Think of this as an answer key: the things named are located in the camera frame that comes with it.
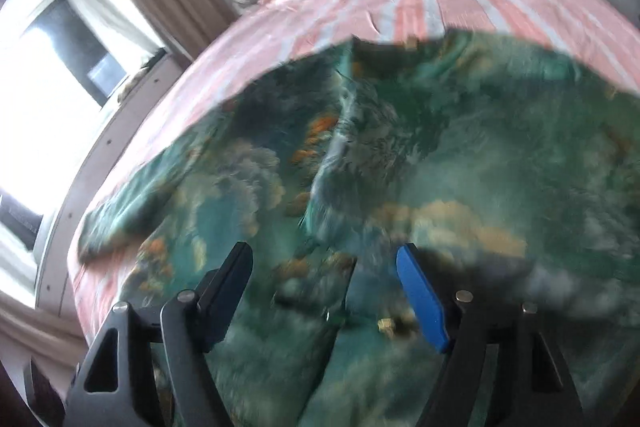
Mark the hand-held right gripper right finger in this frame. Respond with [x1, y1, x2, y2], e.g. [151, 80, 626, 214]
[396, 243, 586, 427]

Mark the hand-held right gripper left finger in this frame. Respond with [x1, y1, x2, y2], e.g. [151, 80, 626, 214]
[62, 242, 254, 427]

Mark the green printed garment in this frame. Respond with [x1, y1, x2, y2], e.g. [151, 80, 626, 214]
[75, 27, 640, 427]

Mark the white window seat cabinet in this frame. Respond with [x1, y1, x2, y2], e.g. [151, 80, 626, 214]
[35, 54, 183, 313]

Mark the striped cushion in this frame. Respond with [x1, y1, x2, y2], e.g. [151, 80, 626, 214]
[117, 67, 151, 100]

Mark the window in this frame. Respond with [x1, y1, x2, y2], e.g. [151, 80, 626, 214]
[0, 0, 171, 308]

